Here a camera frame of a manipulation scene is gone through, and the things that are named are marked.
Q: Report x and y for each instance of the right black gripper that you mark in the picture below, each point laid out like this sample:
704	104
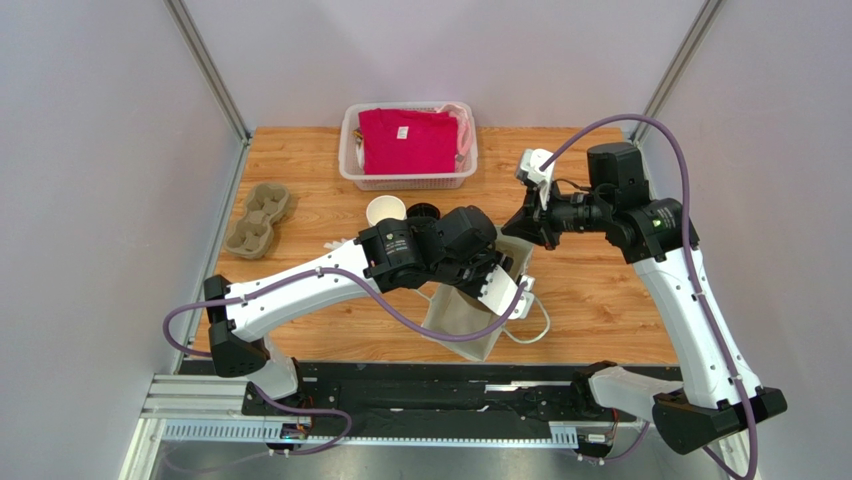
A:
538	218

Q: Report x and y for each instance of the green paper gift bag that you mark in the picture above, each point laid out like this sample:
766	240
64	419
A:
456	313

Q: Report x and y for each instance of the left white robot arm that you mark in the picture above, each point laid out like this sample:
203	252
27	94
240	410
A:
458	249

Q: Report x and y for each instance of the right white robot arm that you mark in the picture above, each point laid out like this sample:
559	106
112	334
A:
718	394

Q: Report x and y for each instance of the pink cloth in basket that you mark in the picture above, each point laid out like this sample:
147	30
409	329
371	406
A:
465	130

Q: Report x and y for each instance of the stack of black lids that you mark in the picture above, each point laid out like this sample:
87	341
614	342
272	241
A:
423	210

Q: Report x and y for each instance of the stack of paper cups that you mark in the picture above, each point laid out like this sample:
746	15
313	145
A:
385	207

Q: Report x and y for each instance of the red folded shirt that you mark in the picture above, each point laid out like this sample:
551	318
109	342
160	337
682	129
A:
408	142

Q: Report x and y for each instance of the white plastic basket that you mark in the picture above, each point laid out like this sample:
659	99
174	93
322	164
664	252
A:
351	154

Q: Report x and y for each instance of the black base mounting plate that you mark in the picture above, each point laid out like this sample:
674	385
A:
482	401

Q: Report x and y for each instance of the white wrapped straw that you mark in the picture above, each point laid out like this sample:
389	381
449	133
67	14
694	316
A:
334	245

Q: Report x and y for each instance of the brown pulp cup carrier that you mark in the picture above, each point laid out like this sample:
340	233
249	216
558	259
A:
251	236

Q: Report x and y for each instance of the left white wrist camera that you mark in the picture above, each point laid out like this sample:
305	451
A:
504	295

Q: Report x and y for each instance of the aluminium frame rail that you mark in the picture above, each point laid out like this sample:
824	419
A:
206	407

